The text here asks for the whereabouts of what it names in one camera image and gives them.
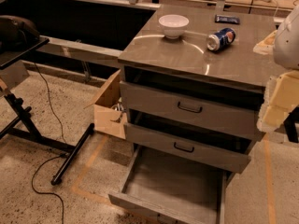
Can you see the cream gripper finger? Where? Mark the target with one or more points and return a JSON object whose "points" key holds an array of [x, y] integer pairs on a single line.
{"points": [[265, 47]]}

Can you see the grey drawer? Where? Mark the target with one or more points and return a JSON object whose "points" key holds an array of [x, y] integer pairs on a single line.
{"points": [[188, 149], [197, 112], [171, 190]]}

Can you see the black metal stand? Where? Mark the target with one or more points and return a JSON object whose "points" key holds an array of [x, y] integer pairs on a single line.
{"points": [[22, 126]]}

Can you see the dark blue snack packet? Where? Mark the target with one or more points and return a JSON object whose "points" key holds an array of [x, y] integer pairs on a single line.
{"points": [[226, 19]]}

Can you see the brown cardboard box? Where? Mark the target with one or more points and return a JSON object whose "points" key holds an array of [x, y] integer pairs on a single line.
{"points": [[108, 116]]}

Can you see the white ceramic bowl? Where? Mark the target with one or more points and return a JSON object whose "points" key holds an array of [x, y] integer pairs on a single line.
{"points": [[173, 26]]}

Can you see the grey middle drawer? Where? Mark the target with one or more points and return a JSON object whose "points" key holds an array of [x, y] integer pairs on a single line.
{"points": [[188, 149]]}

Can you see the dark round device on stand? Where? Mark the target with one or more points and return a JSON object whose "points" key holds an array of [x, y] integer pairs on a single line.
{"points": [[17, 33]]}

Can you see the grey metal drawer cabinet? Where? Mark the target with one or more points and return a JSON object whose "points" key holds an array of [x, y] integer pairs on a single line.
{"points": [[234, 76]]}

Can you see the grey top drawer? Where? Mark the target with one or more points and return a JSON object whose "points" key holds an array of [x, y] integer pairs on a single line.
{"points": [[197, 112]]}

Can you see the grey bottom drawer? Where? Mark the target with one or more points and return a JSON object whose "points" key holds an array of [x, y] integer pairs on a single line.
{"points": [[171, 190]]}

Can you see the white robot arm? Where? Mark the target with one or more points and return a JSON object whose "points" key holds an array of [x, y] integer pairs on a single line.
{"points": [[286, 45]]}

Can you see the blue pepsi can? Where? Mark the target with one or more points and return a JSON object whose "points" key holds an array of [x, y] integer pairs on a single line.
{"points": [[220, 40]]}

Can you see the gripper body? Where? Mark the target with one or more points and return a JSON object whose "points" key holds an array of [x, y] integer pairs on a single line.
{"points": [[288, 44]]}

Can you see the grey metal rail bench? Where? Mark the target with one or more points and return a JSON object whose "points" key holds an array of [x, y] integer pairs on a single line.
{"points": [[82, 52]]}

